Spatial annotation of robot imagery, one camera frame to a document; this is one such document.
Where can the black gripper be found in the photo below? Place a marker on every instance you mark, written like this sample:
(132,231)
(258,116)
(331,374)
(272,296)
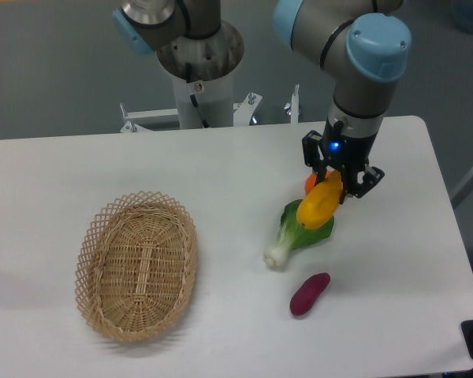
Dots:
(348,154)

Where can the yellow orange mango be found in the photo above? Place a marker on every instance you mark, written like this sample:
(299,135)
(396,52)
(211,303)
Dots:
(321,203)

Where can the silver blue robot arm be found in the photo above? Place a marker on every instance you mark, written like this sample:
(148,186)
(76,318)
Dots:
(361,44)

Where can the woven wicker basket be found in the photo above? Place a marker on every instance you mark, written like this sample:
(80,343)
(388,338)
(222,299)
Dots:
(137,267)

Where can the orange fruit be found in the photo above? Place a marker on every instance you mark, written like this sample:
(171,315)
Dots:
(310,183)

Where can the green bok choy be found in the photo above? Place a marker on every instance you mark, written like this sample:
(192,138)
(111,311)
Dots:
(294,236)

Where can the purple sweet potato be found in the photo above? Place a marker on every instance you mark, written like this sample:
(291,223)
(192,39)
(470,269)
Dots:
(308,293)

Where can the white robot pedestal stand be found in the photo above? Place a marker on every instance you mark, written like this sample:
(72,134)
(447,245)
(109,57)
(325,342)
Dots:
(202,73)

